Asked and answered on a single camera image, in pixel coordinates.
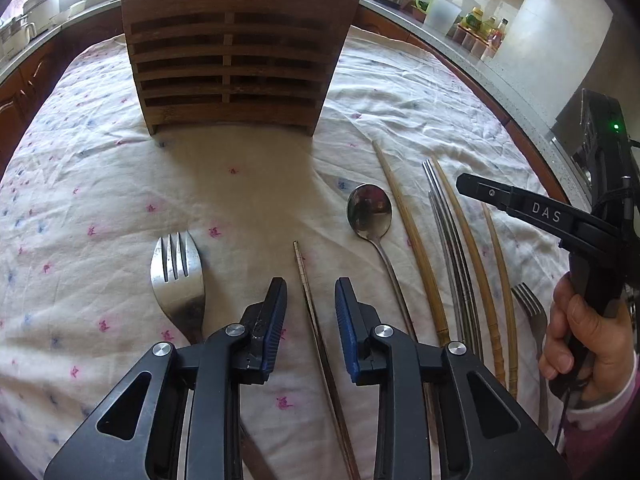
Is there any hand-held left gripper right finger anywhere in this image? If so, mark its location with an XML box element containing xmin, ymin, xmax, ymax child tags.
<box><xmin>334</xmin><ymin>276</ymin><xmax>571</xmax><ymax>480</ymax></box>

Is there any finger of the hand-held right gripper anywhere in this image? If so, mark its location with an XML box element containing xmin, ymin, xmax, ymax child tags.
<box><xmin>456</xmin><ymin>173</ymin><xmax>625</xmax><ymax>256</ymax></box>

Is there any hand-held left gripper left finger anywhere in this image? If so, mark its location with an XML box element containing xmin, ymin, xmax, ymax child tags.
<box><xmin>44</xmin><ymin>276</ymin><xmax>289</xmax><ymax>480</ymax></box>

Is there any dark square-tipped chopstick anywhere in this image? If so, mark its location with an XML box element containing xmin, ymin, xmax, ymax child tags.
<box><xmin>293</xmin><ymin>241</ymin><xmax>362</xmax><ymax>480</ymax></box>

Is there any bamboo chopstick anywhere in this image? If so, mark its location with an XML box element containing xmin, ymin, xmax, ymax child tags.
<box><xmin>432</xmin><ymin>158</ymin><xmax>507</xmax><ymax>386</ymax></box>
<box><xmin>371</xmin><ymin>140</ymin><xmax>451</xmax><ymax>347</ymax></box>
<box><xmin>481</xmin><ymin>204</ymin><xmax>520</xmax><ymax>397</ymax></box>

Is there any small metal fork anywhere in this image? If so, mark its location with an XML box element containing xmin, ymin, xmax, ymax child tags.
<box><xmin>510</xmin><ymin>282</ymin><xmax>551</xmax><ymax>431</ymax></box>

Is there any metal chopstick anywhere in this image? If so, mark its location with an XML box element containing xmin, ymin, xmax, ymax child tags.
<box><xmin>422</xmin><ymin>159</ymin><xmax>485</xmax><ymax>361</ymax></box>
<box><xmin>428</xmin><ymin>190</ymin><xmax>471</xmax><ymax>356</ymax></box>

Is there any large metal fork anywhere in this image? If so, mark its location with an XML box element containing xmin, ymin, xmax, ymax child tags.
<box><xmin>150</xmin><ymin>231</ymin><xmax>207</xmax><ymax>346</ymax></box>

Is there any metal spoon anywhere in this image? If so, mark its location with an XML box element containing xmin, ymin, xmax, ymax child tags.
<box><xmin>347</xmin><ymin>183</ymin><xmax>418</xmax><ymax>346</ymax></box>

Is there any wooden slatted utensil holder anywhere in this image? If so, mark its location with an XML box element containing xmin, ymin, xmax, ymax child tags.
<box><xmin>120</xmin><ymin>0</ymin><xmax>368</xmax><ymax>137</ymax></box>

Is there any person's right forearm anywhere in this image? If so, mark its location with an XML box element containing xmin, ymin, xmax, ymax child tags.
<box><xmin>552</xmin><ymin>355</ymin><xmax>640</xmax><ymax>480</ymax></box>

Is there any person's right hand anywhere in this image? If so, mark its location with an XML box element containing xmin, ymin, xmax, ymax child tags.
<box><xmin>539</xmin><ymin>272</ymin><xmax>638</xmax><ymax>398</ymax></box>

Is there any translucent plastic pitcher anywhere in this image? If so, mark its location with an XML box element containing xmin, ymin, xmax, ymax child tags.
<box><xmin>425</xmin><ymin>0</ymin><xmax>463</xmax><ymax>37</ymax></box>

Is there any white floral tablecloth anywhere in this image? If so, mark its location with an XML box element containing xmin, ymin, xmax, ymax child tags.
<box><xmin>0</xmin><ymin>25</ymin><xmax>573</xmax><ymax>480</ymax></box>

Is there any glass electric kettle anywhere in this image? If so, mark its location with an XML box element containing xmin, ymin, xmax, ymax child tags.
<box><xmin>0</xmin><ymin>15</ymin><xmax>32</xmax><ymax>57</ymax></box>

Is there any white electric cooking pot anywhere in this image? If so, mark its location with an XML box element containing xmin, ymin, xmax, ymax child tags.
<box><xmin>22</xmin><ymin>0</ymin><xmax>62</xmax><ymax>28</ymax></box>

